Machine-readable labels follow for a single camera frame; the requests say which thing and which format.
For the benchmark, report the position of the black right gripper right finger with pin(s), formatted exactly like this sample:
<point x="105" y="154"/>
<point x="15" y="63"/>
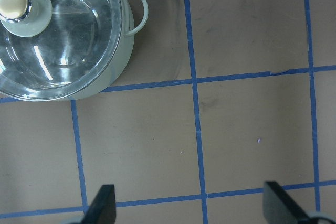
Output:
<point x="279" y="207"/>

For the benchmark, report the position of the pale green cooking pot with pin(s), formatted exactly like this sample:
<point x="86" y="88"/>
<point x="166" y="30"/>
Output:
<point x="28" y="18"/>

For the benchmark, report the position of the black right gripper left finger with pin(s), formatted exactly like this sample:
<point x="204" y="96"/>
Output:
<point x="103" y="207"/>

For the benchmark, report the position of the glass pot lid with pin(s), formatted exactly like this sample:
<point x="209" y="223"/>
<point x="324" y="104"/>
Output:
<point x="70" y="54"/>

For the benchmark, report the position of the brown paper table cover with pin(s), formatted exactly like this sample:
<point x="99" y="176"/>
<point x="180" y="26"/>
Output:
<point x="218" y="97"/>

